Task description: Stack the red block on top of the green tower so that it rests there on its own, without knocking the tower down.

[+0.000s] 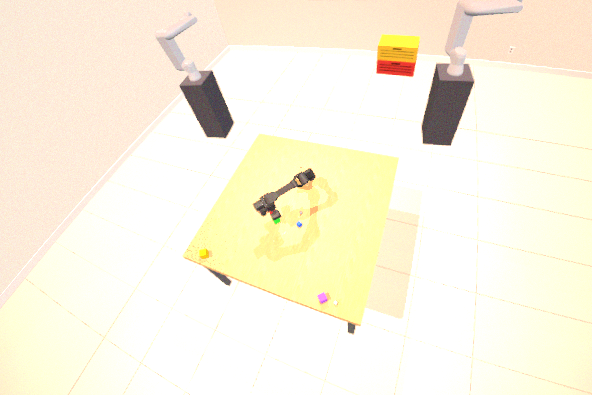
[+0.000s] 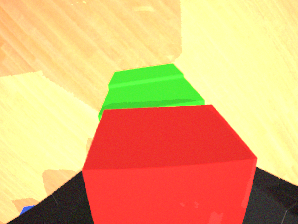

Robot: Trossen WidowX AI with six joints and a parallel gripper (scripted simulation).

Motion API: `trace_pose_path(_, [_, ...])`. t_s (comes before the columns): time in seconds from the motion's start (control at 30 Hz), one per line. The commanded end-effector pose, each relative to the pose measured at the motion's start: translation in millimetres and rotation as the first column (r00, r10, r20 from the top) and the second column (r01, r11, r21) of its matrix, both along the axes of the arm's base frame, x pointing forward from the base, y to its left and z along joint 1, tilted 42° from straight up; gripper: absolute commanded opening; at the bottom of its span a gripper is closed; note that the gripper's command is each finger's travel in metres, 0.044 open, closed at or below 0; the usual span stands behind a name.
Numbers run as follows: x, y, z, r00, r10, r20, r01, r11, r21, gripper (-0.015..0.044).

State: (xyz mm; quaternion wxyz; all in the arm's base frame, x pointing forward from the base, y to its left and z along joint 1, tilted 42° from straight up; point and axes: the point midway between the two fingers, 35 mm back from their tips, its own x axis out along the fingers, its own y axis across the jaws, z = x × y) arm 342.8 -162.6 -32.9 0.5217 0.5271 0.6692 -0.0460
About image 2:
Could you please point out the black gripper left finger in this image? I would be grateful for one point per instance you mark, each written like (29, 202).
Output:
(67, 205)

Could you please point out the green block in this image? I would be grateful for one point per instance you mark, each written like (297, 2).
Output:
(145, 75)
(164, 93)

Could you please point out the blue block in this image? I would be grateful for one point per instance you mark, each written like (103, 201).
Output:
(26, 208)

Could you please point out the red block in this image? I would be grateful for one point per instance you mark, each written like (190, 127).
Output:
(167, 165)

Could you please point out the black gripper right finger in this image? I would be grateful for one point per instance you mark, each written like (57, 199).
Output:
(272, 200)

